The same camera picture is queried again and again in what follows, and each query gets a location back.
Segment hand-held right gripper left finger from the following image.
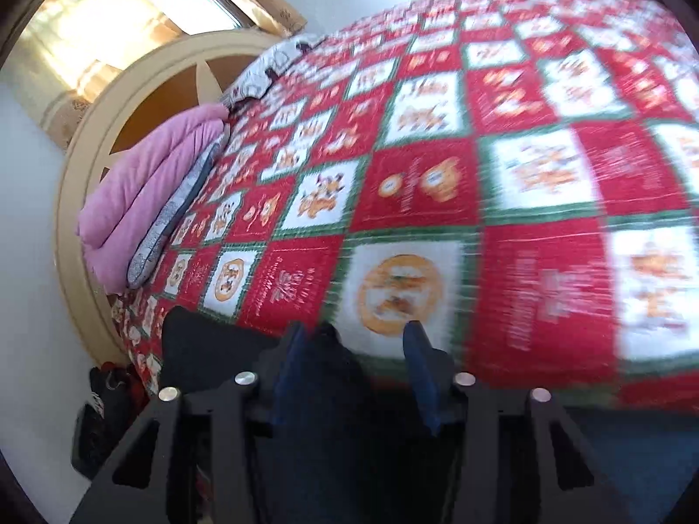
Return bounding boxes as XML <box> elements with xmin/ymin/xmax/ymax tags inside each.
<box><xmin>71</xmin><ymin>321</ymin><xmax>308</xmax><ymax>524</ymax></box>

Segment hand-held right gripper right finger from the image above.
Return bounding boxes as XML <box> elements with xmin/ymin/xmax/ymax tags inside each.
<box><xmin>403</xmin><ymin>321</ymin><xmax>629</xmax><ymax>524</ymax></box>

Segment black pants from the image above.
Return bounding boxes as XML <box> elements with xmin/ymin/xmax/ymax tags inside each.
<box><xmin>158</xmin><ymin>306</ymin><xmax>465</xmax><ymax>524</ymax></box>

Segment red checkered printed blanket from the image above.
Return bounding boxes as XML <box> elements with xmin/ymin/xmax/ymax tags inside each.
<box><xmin>112</xmin><ymin>0</ymin><xmax>699</xmax><ymax>416</ymax></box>

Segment grey patterned pillow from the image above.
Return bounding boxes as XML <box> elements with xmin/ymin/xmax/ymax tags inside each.
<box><xmin>127</xmin><ymin>131</ymin><xmax>230</xmax><ymax>290</ymax></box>

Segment black bag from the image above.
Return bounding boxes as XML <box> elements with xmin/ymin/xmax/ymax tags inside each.
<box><xmin>71</xmin><ymin>363</ymin><xmax>151</xmax><ymax>481</ymax></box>

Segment pink folded quilt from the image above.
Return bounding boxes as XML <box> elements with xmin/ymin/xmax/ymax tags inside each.
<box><xmin>76</xmin><ymin>103</ymin><xmax>230</xmax><ymax>296</ymax></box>

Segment dark blue cloth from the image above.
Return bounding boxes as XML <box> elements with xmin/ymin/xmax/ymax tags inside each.
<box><xmin>562</xmin><ymin>404</ymin><xmax>699</xmax><ymax>524</ymax></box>

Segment cream and brown headboard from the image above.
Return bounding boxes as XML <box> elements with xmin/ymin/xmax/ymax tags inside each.
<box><xmin>53</xmin><ymin>30</ymin><xmax>285</xmax><ymax>366</ymax></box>

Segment white patterned pillow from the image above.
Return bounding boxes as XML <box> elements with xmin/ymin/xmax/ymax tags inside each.
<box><xmin>221</xmin><ymin>33</ymin><xmax>329</xmax><ymax>115</ymax></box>

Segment sheer golden curtain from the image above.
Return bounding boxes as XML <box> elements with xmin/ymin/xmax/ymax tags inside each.
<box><xmin>22</xmin><ymin>5</ymin><xmax>181</xmax><ymax>148</ymax></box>

